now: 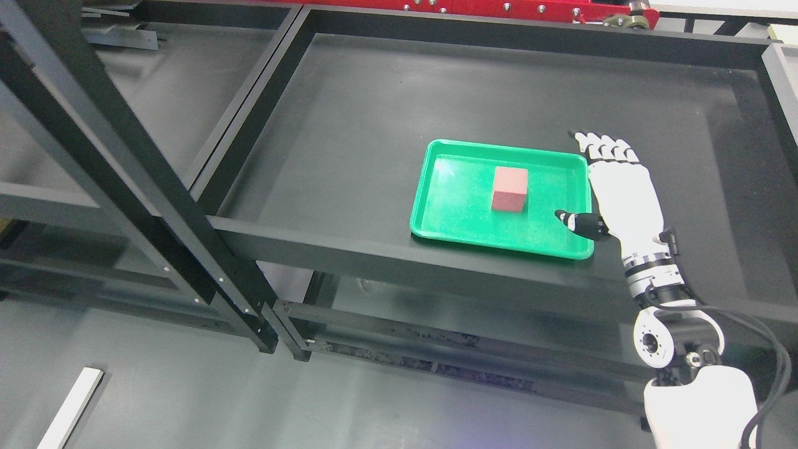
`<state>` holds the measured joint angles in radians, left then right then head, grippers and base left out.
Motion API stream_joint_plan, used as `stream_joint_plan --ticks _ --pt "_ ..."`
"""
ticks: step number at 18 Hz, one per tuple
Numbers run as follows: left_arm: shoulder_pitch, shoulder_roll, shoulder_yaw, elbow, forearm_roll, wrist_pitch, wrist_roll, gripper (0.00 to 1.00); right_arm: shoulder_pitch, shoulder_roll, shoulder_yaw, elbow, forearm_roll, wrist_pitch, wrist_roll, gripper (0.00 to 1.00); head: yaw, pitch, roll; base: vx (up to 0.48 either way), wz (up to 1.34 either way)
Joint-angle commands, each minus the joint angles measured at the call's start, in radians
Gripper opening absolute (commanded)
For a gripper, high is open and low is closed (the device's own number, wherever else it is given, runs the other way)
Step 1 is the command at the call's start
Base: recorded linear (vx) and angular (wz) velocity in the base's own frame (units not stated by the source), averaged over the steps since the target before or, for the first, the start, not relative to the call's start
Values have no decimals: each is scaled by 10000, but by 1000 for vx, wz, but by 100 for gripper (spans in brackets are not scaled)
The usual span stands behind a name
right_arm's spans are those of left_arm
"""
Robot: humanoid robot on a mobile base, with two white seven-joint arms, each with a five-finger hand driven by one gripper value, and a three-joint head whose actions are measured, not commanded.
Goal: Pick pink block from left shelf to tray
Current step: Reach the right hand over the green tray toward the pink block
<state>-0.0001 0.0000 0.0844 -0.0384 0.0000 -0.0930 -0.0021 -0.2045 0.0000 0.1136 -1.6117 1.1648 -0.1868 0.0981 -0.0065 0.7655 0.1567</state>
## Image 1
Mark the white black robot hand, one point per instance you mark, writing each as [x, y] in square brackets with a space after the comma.
[628, 207]

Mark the pink block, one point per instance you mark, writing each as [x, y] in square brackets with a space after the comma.
[510, 187]

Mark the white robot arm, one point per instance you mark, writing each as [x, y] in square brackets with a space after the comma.
[696, 399]

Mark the green tray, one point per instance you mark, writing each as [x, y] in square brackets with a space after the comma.
[453, 199]

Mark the black metal shelf right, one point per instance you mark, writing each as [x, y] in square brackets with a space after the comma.
[414, 164]

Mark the black metal shelf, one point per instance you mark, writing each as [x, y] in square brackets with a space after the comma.
[414, 164]
[87, 127]

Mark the black metal shelf left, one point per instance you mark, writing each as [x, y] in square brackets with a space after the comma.
[87, 127]

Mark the white table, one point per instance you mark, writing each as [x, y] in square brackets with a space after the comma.
[72, 408]

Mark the red conveyor frame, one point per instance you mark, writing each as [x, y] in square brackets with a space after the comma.
[629, 14]

